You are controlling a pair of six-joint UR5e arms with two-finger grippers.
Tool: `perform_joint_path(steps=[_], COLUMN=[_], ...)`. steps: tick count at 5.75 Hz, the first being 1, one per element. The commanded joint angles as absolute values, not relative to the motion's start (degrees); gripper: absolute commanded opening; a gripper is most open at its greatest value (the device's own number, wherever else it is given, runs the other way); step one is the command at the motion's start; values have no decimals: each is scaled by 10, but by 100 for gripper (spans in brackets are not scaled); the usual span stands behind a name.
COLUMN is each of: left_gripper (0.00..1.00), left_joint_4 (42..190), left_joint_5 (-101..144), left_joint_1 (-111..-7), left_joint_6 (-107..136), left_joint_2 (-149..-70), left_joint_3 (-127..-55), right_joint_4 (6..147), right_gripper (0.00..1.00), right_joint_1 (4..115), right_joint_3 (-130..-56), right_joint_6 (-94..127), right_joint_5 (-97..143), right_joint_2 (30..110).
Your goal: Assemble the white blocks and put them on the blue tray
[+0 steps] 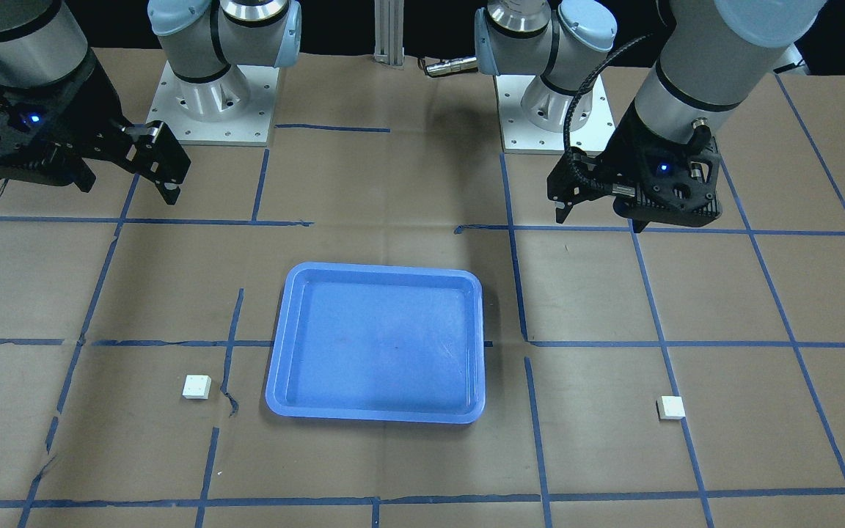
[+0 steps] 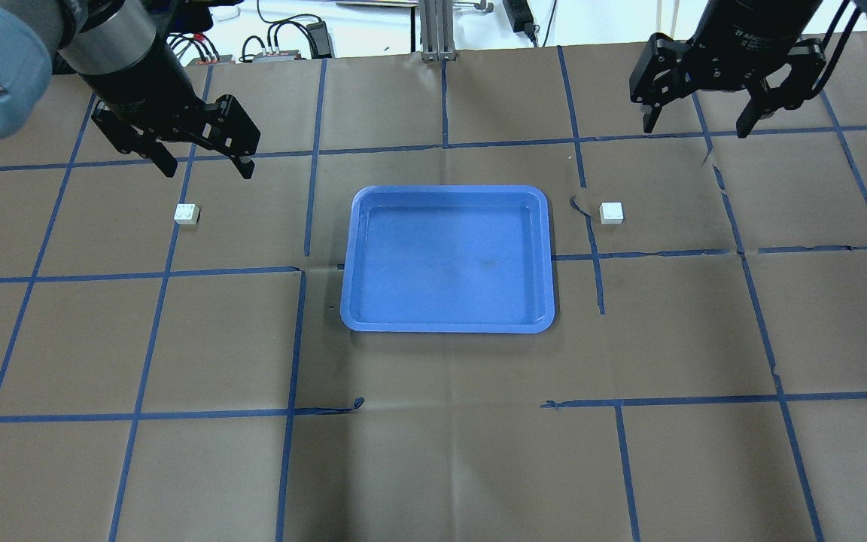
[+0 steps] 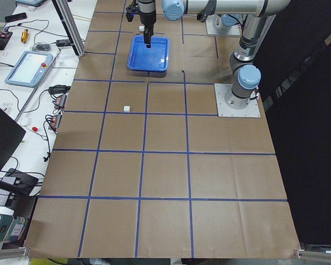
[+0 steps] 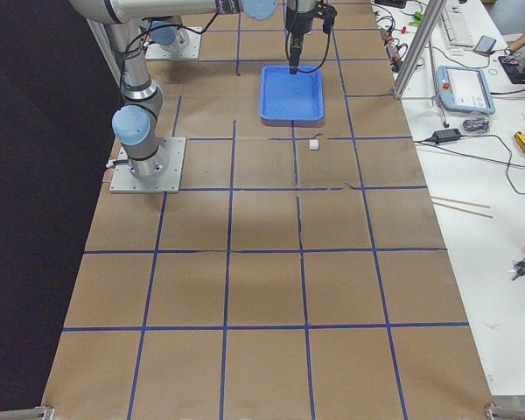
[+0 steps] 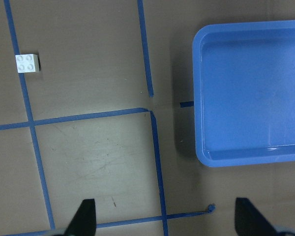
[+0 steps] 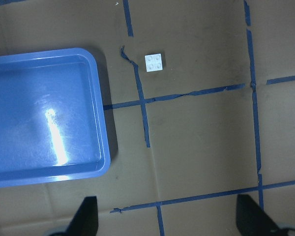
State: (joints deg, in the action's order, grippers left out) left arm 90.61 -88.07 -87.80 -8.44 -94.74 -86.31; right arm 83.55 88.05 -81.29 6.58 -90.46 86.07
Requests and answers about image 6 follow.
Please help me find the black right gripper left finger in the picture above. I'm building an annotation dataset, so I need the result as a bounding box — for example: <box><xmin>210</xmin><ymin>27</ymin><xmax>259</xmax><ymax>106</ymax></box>
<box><xmin>65</xmin><ymin>196</ymin><xmax>99</xmax><ymax>236</ymax></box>

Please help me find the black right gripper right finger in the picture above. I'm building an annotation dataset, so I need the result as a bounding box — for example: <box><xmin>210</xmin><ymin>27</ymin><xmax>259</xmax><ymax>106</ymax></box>
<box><xmin>236</xmin><ymin>194</ymin><xmax>283</xmax><ymax>236</ymax></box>

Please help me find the blue plastic tray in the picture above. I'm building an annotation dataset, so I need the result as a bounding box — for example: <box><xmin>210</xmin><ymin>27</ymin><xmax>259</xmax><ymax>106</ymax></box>
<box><xmin>0</xmin><ymin>48</ymin><xmax>111</xmax><ymax>188</ymax></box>

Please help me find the white toy block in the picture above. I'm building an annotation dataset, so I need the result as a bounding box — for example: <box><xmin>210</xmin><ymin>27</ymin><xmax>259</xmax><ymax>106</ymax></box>
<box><xmin>145</xmin><ymin>54</ymin><xmax>163</xmax><ymax>72</ymax></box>

